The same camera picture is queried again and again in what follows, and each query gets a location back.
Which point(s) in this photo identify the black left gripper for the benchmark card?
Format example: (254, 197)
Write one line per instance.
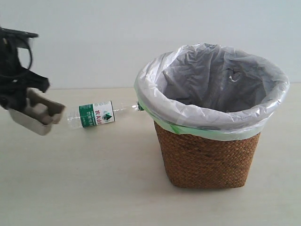
(15, 79)

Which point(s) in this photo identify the green label water bottle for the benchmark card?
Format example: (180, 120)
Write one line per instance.
(90, 115)

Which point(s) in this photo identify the woven brown wastebasket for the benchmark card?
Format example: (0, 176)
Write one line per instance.
(195, 162)

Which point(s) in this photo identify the white plastic bin liner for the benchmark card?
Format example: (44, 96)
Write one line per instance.
(211, 91)

